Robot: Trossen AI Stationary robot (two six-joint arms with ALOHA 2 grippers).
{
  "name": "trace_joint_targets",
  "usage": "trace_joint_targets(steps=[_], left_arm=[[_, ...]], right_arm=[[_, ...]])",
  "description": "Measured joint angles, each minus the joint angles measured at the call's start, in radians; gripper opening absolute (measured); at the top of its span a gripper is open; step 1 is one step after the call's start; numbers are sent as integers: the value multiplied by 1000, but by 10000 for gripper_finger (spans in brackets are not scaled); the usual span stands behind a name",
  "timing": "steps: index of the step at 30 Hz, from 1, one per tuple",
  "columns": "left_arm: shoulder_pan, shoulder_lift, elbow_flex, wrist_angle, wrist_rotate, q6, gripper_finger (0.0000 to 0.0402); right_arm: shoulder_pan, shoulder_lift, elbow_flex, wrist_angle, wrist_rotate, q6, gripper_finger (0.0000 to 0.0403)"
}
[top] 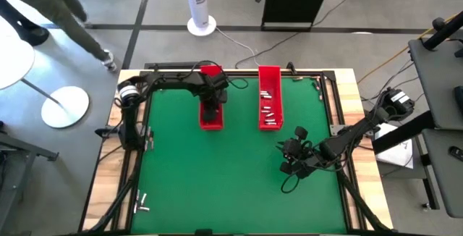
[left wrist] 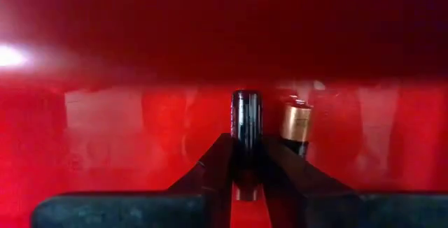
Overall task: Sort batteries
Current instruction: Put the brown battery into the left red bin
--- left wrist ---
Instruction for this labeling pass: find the red plastic bin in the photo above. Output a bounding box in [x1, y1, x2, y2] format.
[0, 0, 448, 228]

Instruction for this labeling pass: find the small cylindrical battery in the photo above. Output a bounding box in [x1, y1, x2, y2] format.
[279, 96, 314, 159]
[230, 90, 263, 201]

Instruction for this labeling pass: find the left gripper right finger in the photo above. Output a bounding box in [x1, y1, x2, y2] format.
[262, 136, 448, 228]

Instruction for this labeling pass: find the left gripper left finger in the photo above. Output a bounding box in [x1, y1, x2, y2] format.
[31, 132, 235, 228]

